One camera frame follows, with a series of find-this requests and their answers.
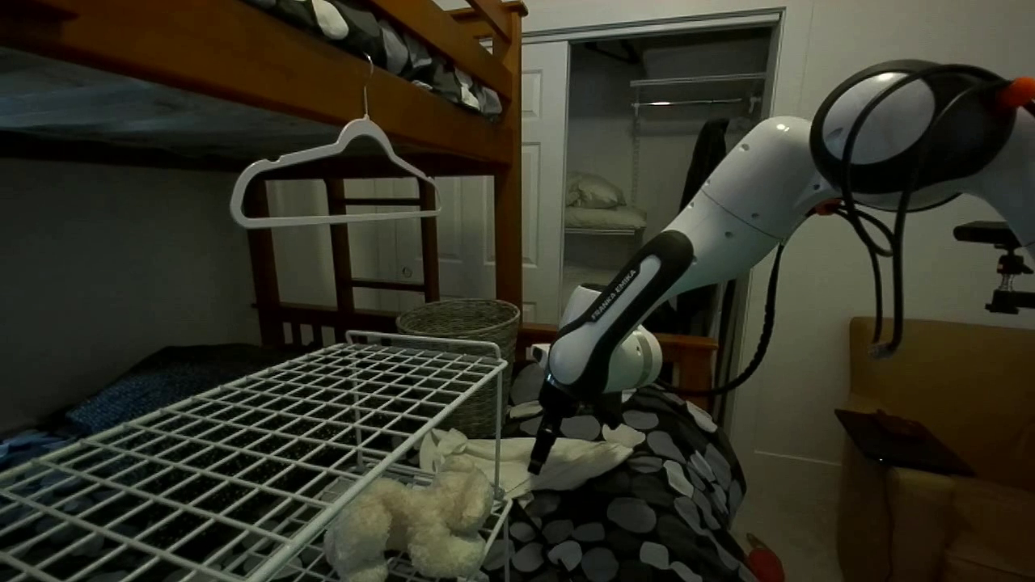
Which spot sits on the folded white closet bedding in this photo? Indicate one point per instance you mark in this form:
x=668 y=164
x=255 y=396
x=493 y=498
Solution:
x=599 y=211

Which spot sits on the white cloth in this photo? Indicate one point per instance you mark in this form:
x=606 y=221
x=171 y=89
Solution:
x=585 y=459

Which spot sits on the wooden bunk bed frame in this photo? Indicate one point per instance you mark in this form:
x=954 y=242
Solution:
x=324 y=86

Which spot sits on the tan armchair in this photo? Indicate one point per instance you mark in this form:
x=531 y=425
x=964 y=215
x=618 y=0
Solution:
x=949 y=376

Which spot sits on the black polka dot hamper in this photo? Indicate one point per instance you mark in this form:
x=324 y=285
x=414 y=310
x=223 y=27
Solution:
x=648 y=518

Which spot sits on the blue bed sheet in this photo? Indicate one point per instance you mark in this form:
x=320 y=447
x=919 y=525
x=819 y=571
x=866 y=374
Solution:
x=118 y=405

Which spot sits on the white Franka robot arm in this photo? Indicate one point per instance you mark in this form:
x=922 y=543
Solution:
x=731 y=205

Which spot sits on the white plastic clothes hanger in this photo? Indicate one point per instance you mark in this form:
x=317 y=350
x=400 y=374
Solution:
x=361 y=130

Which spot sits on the cream plush toy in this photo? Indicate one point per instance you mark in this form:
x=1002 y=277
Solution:
x=420 y=528

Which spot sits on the dotted bedding on bunk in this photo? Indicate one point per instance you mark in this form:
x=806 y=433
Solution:
x=400 y=51

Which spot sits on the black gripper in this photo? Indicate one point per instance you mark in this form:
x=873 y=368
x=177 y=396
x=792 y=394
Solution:
x=553 y=412

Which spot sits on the white closet shelf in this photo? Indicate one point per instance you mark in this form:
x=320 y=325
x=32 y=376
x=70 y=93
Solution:
x=695 y=82

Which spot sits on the black camera on mount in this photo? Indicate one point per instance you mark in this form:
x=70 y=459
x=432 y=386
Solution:
x=1007 y=265

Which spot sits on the red round object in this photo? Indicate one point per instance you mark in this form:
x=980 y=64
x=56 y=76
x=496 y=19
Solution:
x=765 y=565

